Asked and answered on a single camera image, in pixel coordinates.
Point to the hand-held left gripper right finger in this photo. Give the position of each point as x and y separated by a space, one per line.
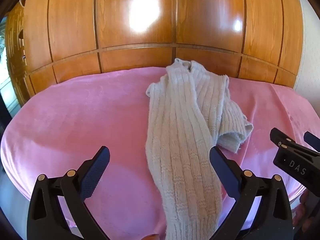
223 170

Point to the person's right hand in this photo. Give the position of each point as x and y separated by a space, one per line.
303 212

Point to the wooden wardrobe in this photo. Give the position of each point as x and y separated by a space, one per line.
140 17

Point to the white ribbed knitted garment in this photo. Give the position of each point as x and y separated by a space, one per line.
180 142

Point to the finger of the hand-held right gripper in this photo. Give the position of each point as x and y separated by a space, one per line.
281 136
313 141

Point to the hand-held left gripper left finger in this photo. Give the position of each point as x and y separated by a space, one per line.
96 172

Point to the wooden louvred shutter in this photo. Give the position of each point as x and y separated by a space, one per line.
17 55

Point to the pink blanket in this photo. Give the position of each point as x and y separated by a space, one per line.
75 120

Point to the window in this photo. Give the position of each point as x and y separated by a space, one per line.
3 55

